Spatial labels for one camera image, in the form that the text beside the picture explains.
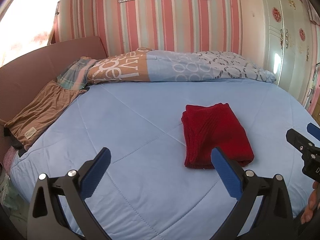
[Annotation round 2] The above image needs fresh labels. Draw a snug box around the light blue quilted bedspread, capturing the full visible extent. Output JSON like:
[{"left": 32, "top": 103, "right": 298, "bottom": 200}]
[{"left": 10, "top": 79, "right": 313, "bottom": 239}]

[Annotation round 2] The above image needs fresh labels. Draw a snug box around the right hand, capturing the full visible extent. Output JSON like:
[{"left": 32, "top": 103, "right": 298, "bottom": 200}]
[{"left": 300, "top": 181, "right": 319, "bottom": 224}]

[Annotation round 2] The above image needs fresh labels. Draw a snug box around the plaid pillow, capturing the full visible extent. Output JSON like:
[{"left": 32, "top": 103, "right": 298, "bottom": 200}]
[{"left": 56, "top": 56, "right": 97, "bottom": 90}]

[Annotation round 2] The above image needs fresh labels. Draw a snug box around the white wardrobe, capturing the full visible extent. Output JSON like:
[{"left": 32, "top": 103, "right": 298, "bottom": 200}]
[{"left": 263, "top": 0, "right": 313, "bottom": 106}]

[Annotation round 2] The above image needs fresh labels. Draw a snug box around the brown cloth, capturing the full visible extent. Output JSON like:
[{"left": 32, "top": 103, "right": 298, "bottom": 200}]
[{"left": 3, "top": 80, "right": 87, "bottom": 153}]

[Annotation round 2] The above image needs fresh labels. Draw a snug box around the brown headboard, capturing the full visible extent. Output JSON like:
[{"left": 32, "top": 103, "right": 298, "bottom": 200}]
[{"left": 1, "top": 37, "right": 106, "bottom": 157}]

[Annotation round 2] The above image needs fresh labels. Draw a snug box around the blue patterned folded duvet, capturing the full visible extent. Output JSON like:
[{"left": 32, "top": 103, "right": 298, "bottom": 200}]
[{"left": 87, "top": 48, "right": 276, "bottom": 84}]

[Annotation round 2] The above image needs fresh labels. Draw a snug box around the red knitted sweater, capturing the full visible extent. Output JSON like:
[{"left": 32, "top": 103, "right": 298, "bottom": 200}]
[{"left": 181, "top": 103, "right": 254, "bottom": 169}]

